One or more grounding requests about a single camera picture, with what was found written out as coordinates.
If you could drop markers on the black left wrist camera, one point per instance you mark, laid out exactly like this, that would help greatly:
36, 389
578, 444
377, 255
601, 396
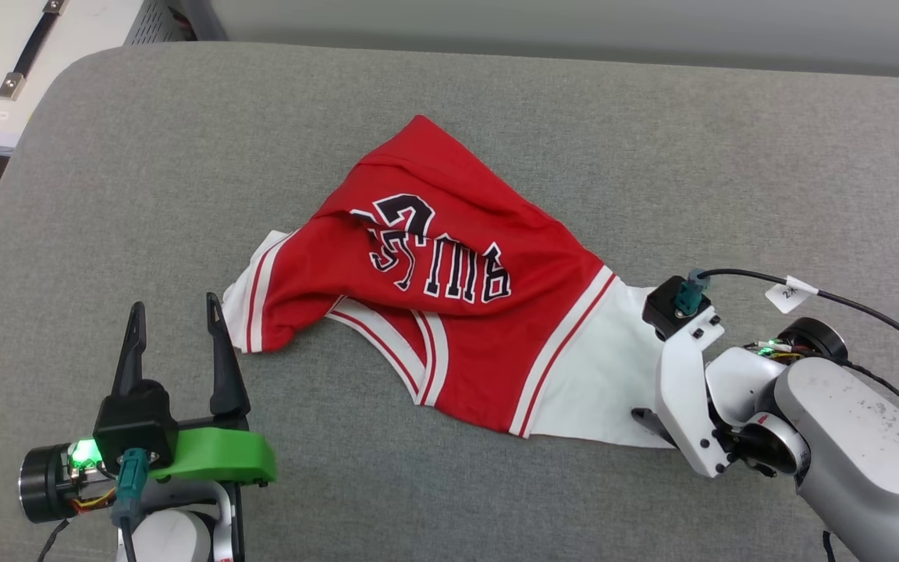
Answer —
133, 425

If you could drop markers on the red white basketball jersey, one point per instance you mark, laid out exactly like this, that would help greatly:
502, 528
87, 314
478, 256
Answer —
481, 328

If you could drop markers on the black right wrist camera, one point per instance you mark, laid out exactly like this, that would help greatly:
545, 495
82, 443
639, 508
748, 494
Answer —
664, 312

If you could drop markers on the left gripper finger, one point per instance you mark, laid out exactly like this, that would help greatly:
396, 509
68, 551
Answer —
227, 382
133, 351

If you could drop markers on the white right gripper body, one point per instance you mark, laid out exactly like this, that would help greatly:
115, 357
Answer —
687, 390

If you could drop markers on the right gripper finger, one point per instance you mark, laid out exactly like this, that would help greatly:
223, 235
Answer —
652, 425

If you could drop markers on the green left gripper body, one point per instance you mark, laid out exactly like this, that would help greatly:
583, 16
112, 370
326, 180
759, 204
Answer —
215, 457

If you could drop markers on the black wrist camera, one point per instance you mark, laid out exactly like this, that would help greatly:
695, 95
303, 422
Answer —
133, 425
664, 312

